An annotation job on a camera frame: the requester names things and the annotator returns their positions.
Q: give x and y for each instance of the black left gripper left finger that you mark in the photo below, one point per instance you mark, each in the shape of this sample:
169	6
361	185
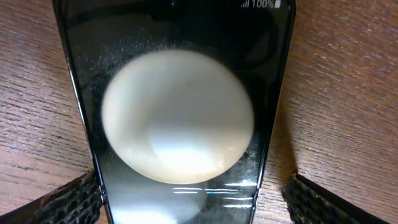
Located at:
78	201

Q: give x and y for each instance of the black Samsung smartphone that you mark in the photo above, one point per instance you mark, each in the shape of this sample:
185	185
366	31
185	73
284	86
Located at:
178	102

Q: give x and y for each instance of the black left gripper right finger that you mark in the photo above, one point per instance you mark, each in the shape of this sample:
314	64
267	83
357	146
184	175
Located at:
308	202

